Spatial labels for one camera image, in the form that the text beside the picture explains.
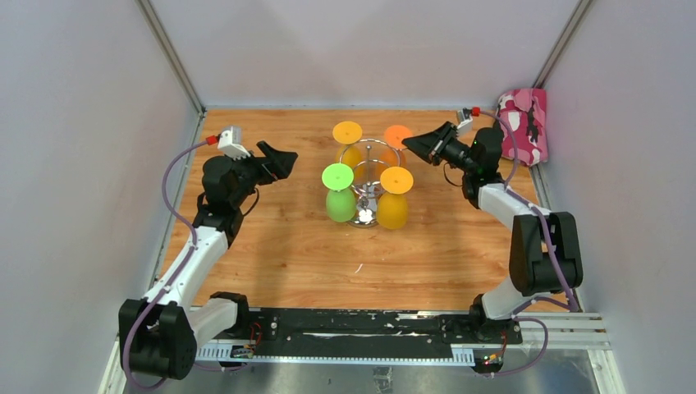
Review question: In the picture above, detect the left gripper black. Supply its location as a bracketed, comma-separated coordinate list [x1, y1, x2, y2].
[225, 142, 296, 208]

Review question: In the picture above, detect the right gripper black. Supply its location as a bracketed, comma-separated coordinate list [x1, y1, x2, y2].
[403, 121, 478, 175]

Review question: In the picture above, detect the orange wine glass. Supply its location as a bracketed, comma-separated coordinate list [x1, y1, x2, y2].
[378, 125, 413, 167]

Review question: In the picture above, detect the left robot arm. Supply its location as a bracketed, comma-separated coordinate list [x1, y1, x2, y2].
[118, 141, 298, 390]

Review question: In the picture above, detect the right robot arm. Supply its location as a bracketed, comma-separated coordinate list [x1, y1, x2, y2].
[403, 122, 584, 343]

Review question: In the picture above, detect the chrome wine glass rack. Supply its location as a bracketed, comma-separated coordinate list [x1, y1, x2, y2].
[335, 138, 406, 229]

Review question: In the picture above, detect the green wine glass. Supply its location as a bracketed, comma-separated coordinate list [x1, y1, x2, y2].
[321, 163, 356, 222]

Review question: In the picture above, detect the yellow wine glass front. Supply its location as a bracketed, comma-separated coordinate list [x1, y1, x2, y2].
[376, 166, 414, 230]

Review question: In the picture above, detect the yellow wine glass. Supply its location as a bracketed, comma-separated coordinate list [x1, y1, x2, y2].
[332, 121, 364, 181]
[376, 166, 414, 230]

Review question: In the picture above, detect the yellow wine glass rear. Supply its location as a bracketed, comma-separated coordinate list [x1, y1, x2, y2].
[332, 121, 364, 181]

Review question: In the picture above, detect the pink camouflage cloth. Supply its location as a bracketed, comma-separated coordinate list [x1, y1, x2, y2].
[497, 88, 549, 167]

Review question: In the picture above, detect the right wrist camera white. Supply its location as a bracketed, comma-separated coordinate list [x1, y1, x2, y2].
[456, 108, 474, 138]

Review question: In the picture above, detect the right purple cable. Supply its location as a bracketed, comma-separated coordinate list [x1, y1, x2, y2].
[473, 108, 582, 379]

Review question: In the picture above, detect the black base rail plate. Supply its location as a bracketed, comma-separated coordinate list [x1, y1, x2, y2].
[228, 308, 522, 360]

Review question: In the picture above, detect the aluminium frame rail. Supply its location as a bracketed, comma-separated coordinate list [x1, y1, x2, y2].
[196, 313, 610, 368]

